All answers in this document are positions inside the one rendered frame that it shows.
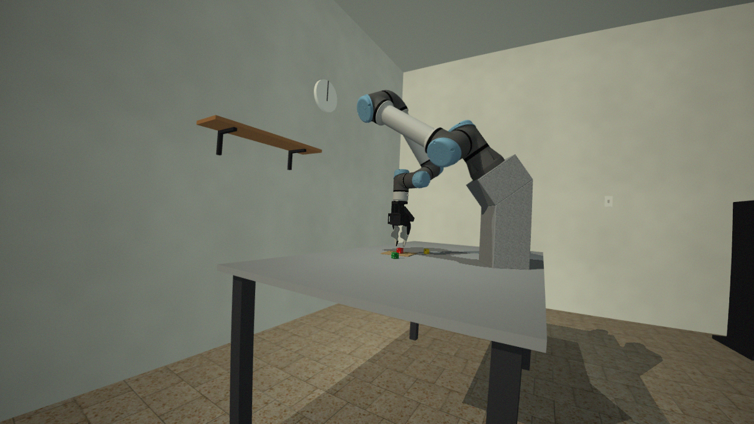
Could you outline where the tan mat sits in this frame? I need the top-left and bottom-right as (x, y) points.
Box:
(381, 250), (416, 257)

